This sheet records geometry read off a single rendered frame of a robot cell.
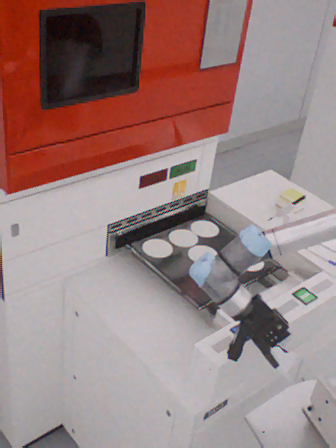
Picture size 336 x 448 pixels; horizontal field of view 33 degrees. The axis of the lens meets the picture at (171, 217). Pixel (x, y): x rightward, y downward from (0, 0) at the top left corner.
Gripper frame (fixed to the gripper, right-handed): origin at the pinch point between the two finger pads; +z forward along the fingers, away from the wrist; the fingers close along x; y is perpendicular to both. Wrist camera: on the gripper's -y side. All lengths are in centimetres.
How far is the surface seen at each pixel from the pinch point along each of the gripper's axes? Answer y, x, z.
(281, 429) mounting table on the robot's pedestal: -13.1, 2.2, 11.5
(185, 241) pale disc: -12, 56, -34
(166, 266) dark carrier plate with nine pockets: -18, 42, -33
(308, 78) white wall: 79, 378, -26
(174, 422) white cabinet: -35.9, 7.6, -5.2
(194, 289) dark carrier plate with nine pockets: -14.2, 34.5, -23.6
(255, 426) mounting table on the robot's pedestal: -17.3, 1.4, 6.4
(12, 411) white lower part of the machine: -95, 41, -32
